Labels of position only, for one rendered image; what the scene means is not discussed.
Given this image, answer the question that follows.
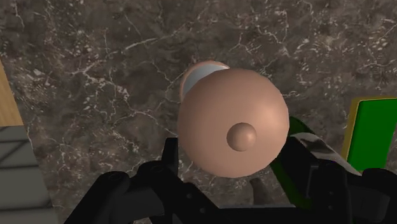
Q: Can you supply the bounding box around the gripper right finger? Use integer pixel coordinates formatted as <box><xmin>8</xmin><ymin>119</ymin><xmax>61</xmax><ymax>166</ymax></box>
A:
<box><xmin>278</xmin><ymin>136</ymin><xmax>397</xmax><ymax>224</ymax></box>

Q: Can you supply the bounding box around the green box with yellow edge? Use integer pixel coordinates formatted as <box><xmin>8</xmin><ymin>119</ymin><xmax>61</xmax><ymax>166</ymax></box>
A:
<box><xmin>341</xmin><ymin>96</ymin><xmax>397</xmax><ymax>173</ymax></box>

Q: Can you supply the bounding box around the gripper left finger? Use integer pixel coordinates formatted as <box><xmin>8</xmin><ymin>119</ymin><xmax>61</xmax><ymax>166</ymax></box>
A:
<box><xmin>63</xmin><ymin>137</ymin><xmax>218</xmax><ymax>224</ymax></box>

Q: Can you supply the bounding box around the tan round jar with knob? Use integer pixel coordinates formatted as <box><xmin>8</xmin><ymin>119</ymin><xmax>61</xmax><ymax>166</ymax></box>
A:
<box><xmin>177</xmin><ymin>60</ymin><xmax>291</xmax><ymax>179</ymax></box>

